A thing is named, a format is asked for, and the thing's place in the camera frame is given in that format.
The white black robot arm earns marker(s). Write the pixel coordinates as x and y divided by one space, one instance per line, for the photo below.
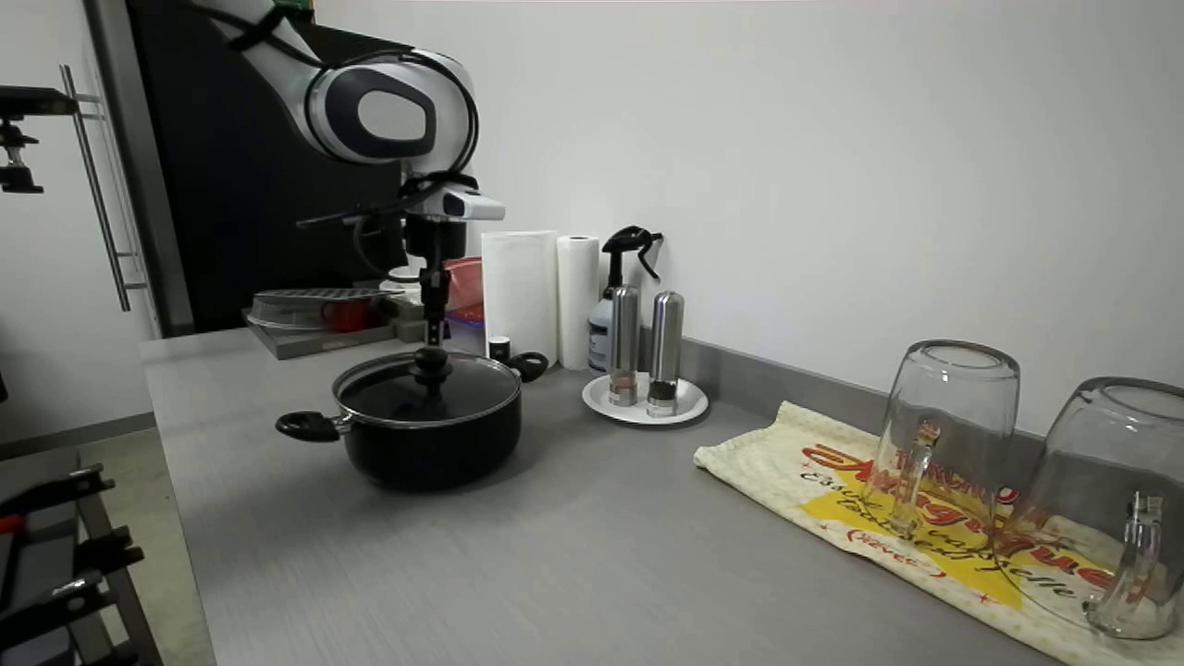
391 113

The steel grinder mill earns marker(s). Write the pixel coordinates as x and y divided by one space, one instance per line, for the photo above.
621 337
666 344

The small dark spice jar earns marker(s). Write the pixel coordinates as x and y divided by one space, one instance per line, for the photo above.
499 348

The black cooking pot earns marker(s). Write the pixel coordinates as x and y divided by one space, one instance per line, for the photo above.
428 451

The glass lid black knob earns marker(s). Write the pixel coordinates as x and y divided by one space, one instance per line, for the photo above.
409 394

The small white saucer plate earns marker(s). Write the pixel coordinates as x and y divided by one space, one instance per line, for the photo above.
690 409

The printed yellow red kitchen towel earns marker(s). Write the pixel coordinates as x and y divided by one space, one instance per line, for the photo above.
789 474

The white paper towel roll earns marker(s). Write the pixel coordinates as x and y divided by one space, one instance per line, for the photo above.
579 301
520 298

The grey metal tray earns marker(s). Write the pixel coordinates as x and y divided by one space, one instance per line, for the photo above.
319 342

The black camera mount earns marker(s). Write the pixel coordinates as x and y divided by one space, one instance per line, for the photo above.
18 135

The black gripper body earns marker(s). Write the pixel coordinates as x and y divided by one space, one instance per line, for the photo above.
428 226

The spray bottle black trigger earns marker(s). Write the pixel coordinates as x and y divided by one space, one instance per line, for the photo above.
600 321

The clear drinking glass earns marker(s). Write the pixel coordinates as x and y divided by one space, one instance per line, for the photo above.
944 420
1123 495

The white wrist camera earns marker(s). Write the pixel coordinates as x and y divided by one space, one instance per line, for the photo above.
474 205

